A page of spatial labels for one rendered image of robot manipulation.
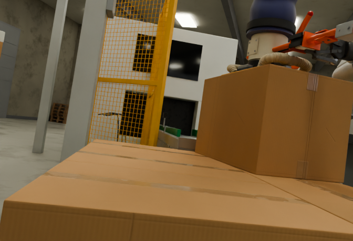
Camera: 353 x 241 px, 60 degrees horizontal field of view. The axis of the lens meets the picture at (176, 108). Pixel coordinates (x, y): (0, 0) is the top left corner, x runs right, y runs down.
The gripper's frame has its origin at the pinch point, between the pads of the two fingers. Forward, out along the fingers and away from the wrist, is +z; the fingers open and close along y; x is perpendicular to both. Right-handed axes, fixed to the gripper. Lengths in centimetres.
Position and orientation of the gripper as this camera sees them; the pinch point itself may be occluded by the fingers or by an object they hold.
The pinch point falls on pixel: (305, 42)
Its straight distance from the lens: 133.1
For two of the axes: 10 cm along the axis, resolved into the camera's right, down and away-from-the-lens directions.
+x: -1.5, 0.3, 9.9
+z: -9.8, -1.6, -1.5
